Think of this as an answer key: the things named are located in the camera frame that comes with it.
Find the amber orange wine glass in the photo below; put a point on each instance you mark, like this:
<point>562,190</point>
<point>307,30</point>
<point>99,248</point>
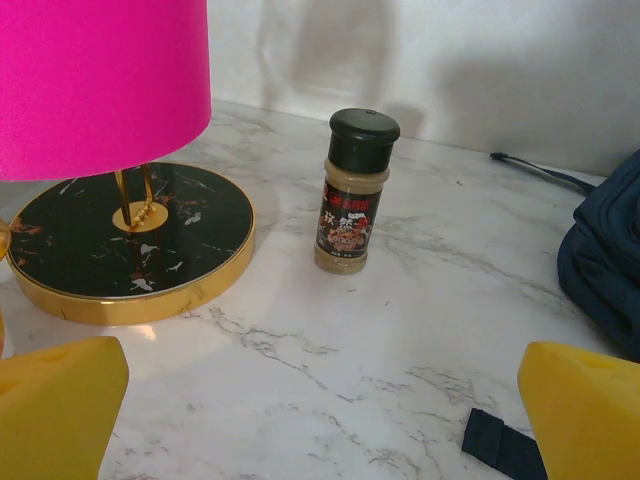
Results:
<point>3,240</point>

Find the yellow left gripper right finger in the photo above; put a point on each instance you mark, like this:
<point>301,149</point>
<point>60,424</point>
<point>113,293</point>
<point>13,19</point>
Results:
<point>585,415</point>

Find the spice bottle black cap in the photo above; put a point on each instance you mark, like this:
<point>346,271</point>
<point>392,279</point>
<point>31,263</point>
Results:
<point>350,200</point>

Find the navy blue backpack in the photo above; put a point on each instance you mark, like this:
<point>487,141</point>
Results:
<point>605,260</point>

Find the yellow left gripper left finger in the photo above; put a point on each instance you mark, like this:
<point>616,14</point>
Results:
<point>55,415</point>

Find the gold glass rack marble base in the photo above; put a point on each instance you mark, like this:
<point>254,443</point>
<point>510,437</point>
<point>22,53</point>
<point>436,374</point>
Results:
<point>75,240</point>

